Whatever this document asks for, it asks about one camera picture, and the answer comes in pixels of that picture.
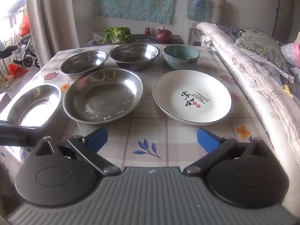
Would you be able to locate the white ceramic plate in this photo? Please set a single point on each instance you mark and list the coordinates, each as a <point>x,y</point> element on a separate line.
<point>192,96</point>

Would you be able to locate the hanging red plastic bag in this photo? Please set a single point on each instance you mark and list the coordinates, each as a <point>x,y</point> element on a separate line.
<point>24,25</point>

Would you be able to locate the large steel bowl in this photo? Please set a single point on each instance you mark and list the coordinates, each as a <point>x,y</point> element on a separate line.
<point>32,105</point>

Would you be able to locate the white plastic bag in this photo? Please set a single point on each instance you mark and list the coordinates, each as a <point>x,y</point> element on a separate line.
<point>97,37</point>

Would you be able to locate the white lace cover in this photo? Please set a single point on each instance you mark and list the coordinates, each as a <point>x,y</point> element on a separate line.
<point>246,63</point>

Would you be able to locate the red onion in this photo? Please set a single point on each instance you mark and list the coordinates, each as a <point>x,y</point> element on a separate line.
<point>164,35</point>

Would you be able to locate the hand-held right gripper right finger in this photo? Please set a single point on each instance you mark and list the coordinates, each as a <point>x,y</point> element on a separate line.
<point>206,140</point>

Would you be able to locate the medium steel bowl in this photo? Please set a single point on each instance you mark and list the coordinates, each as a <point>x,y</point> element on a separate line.
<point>82,63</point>

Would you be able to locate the deep steel bowl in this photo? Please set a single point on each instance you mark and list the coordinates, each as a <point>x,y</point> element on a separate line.
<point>133,55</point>

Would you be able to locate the green leaf print pillow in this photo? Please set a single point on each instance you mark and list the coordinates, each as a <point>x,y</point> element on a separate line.
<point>262,46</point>

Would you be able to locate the white water dispenser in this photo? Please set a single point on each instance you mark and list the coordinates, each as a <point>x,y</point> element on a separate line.
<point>194,31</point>

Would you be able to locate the crumpled red plastic bag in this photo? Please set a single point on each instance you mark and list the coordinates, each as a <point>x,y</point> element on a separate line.
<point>17,69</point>

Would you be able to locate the floral paper roll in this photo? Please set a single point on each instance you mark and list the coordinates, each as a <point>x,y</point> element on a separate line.
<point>217,10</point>

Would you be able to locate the beige curtain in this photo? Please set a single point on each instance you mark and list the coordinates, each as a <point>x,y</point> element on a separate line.
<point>54,14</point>

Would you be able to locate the teal floral wall cloth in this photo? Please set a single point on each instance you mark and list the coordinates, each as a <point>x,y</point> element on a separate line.
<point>136,0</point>

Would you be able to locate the pink blanket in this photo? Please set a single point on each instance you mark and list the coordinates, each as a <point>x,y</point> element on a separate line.
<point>291,54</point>

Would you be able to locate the napa cabbage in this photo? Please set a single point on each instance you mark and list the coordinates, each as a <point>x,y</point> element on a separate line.
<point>117,34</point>

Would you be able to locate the wheelchair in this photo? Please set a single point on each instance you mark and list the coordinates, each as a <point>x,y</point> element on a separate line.
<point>23,51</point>

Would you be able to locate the yellow clip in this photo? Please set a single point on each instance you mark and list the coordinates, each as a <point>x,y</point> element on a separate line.
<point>287,91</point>

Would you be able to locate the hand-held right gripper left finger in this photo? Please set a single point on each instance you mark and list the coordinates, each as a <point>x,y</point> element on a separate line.
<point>98,137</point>

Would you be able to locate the grey blanket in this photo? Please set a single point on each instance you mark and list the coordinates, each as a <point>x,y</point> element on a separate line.
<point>230,31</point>

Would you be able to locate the small red jar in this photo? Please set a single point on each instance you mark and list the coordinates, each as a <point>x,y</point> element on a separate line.
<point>147,31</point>

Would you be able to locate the dark side table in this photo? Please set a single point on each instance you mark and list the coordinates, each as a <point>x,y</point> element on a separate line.
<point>140,38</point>

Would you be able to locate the teal ceramic bowl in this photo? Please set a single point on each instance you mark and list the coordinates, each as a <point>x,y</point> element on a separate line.
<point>180,56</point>

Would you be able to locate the blue water bottle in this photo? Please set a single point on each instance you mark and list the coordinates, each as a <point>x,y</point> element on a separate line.
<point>196,7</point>

